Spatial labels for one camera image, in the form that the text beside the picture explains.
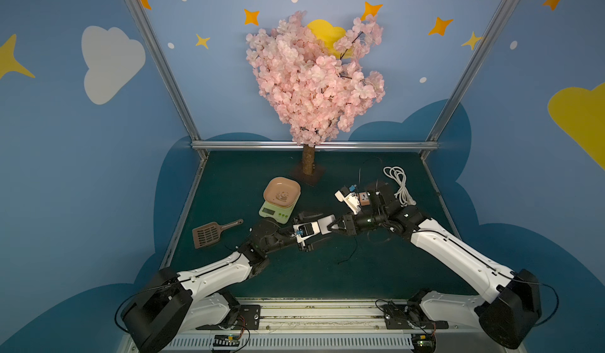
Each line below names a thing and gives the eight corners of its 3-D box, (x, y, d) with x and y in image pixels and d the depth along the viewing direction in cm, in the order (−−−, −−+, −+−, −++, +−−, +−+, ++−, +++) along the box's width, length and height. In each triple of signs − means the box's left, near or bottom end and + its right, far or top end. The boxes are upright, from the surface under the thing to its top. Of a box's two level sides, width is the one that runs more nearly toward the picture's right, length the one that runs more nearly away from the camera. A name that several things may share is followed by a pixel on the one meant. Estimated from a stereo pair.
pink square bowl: (260, 201, 104) (259, 194, 100) (273, 180, 111) (272, 173, 107) (291, 212, 100) (290, 205, 96) (302, 190, 108) (302, 183, 103)
